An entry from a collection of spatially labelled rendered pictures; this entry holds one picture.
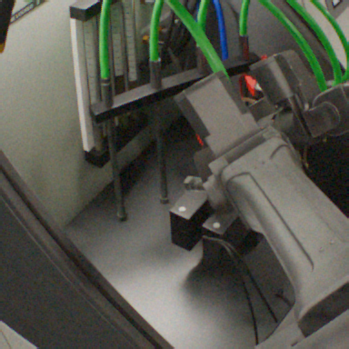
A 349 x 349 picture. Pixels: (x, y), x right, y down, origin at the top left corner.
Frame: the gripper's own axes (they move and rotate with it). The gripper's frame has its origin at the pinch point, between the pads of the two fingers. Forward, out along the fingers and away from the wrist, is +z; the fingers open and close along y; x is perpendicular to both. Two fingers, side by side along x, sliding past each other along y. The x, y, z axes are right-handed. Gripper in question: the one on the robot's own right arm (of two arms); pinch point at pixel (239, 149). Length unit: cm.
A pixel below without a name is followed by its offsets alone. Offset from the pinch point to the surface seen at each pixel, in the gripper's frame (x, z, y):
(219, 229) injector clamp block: 4.3, 9.6, -9.9
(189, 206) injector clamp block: 4.5, 14.5, -4.9
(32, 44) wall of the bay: 16.8, 10.4, 31.2
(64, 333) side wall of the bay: 36.0, 10.0, -11.0
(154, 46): -2.0, 10.1, 20.5
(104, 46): 6.7, 8.4, 24.2
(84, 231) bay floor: 14.4, 38.8, -1.5
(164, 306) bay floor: 14.6, 22.0, -18.5
